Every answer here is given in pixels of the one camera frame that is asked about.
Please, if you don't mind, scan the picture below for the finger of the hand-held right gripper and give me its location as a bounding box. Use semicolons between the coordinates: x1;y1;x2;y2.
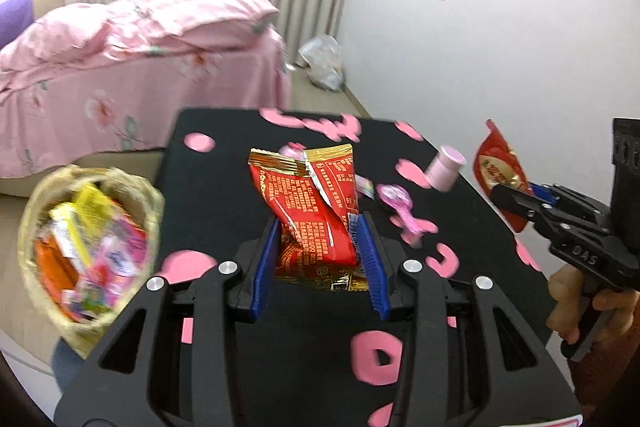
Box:
492;183;601;248
530;182;611;220

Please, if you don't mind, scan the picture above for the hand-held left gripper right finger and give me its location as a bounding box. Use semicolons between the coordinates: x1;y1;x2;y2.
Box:
356;212;583;427

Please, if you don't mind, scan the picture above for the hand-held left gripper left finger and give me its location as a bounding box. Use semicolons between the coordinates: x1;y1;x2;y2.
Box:
54;217;281;427

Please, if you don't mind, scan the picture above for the red sachet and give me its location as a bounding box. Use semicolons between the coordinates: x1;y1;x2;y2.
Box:
472;119;533;235

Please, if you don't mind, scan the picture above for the orange snack bag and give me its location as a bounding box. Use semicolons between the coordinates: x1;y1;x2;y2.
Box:
34;237;83;323

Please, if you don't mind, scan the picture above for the woven straw basket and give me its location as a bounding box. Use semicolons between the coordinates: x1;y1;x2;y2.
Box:
17;164;166;355

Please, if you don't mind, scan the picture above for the person's right forearm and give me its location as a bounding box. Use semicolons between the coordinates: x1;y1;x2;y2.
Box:
570;312;640;408

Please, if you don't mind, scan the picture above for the person's right hand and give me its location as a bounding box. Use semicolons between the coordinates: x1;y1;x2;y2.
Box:
546;264;640;348

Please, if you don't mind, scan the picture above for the shiny pink candy wrapper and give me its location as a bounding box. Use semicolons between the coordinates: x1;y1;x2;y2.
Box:
375;183;436;248

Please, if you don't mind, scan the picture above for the small pink bottle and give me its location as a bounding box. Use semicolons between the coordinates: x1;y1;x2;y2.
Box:
425;145;467;192

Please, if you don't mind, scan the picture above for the small colourful wrapper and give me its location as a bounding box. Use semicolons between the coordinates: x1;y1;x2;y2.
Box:
354;174;377;198

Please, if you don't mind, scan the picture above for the black table pink print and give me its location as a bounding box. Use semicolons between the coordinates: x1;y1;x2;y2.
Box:
150;107;556;427

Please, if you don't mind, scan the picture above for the red gold snack bag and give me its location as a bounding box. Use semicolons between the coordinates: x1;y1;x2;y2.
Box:
304;143;361;218

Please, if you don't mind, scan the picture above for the pink snack packet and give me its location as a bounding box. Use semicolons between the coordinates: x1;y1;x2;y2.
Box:
80;217;148;308

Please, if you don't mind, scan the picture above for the clear plastic bag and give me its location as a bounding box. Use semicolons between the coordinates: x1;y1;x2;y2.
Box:
297;34;346;90

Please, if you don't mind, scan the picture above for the blue stool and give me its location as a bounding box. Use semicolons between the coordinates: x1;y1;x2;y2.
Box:
50;337;91;393

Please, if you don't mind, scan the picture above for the pink floral blanket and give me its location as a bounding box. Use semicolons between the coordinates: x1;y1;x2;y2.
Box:
0;0;293;182

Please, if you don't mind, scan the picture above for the beige headboard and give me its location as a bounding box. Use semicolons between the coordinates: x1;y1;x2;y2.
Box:
27;0;66;25

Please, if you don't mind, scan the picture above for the purple pillow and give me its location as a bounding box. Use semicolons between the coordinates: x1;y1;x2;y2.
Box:
0;0;36;50

